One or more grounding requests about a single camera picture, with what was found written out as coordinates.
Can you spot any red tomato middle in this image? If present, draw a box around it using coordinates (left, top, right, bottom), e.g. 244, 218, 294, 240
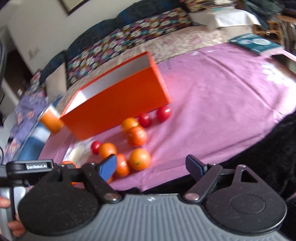
138, 113, 152, 128

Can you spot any person left hand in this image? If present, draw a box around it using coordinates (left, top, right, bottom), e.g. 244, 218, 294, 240
0, 196, 26, 237

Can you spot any framed flower picture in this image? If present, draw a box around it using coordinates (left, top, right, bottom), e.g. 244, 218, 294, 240
59, 0, 89, 15

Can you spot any white pillow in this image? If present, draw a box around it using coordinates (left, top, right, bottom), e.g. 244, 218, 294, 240
45, 63, 67, 102

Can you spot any stack of books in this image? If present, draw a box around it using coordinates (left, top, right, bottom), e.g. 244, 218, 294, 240
184, 0, 239, 14

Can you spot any large orange front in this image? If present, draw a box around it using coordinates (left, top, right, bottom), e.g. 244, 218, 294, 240
128, 149, 151, 171

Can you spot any pink bed cover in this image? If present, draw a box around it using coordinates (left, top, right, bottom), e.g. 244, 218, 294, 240
39, 43, 295, 190

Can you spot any orange behind front orange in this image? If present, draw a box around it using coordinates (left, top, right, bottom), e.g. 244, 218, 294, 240
121, 118, 139, 134

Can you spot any orange cup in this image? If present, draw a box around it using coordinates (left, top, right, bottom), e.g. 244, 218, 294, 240
38, 105, 64, 134

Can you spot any white cloth covered box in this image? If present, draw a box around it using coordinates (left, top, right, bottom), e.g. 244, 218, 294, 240
188, 9, 261, 30

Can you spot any orange rectangular box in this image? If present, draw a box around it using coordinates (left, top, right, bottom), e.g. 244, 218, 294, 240
60, 51, 171, 140

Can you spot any reddish orange fruit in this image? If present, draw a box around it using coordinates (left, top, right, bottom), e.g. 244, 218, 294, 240
126, 126, 147, 147

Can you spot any black velvet cloth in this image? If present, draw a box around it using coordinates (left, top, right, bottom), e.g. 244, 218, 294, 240
121, 113, 295, 208

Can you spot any purple floral blanket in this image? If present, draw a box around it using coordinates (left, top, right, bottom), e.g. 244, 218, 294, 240
3, 91, 48, 164

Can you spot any floral dark cushion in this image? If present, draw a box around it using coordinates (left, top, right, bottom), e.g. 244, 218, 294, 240
66, 8, 192, 88

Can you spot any small red tomato left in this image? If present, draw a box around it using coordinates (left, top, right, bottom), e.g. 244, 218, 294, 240
91, 141, 101, 155

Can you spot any beige quilted bedspread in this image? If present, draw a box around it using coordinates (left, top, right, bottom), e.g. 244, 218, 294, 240
57, 26, 227, 113

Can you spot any red tomato far right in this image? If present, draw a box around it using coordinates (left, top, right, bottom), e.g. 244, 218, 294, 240
156, 105, 171, 122

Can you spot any teal book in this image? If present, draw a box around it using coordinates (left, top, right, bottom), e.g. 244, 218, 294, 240
229, 33, 283, 56

